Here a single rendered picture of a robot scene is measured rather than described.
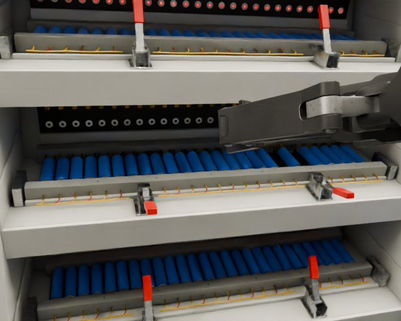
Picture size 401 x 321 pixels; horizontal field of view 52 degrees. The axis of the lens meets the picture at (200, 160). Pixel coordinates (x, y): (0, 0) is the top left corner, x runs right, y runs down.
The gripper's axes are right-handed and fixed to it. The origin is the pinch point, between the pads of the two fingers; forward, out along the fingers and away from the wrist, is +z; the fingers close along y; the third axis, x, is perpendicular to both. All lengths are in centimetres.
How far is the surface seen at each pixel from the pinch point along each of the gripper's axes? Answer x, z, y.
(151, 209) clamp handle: -7.1, 14.6, -12.4
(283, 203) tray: -8.3, 21.4, 7.7
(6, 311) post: -19.2, 22.8, -30.4
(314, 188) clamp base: -6.5, 22.3, 13.3
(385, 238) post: -16.6, 29.1, 30.3
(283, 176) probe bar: -4.5, 24.6, 9.4
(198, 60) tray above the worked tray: 12.5, 21.0, -4.1
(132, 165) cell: -1.4, 29.2, -13.4
